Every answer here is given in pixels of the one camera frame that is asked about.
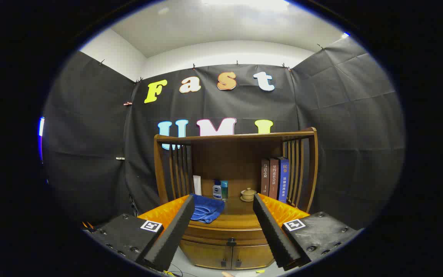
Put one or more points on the wooden cabinet door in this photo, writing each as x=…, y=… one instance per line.
x=252, y=257
x=206, y=254

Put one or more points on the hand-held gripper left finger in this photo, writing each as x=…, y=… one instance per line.
x=175, y=231

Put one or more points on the teal bottle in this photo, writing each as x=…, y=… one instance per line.
x=225, y=188

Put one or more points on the blue towel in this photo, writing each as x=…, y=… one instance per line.
x=208, y=209

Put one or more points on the white tube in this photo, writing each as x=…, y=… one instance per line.
x=197, y=184

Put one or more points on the reddish brown book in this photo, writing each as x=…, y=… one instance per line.
x=273, y=179

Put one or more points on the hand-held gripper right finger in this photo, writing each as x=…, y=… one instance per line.
x=273, y=231

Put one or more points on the tan lidded teacup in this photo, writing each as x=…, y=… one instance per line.
x=248, y=194

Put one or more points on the wooden drawer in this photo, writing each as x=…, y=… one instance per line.
x=217, y=233

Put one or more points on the wooden cabinet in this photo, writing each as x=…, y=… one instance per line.
x=229, y=161

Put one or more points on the wooden countertop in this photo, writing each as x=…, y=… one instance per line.
x=238, y=215

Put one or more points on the white bottle with blue cap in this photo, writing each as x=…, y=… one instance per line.
x=217, y=191

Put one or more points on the dark brown book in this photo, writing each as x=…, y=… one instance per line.
x=265, y=177

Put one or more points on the blue book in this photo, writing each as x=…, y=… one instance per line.
x=283, y=181

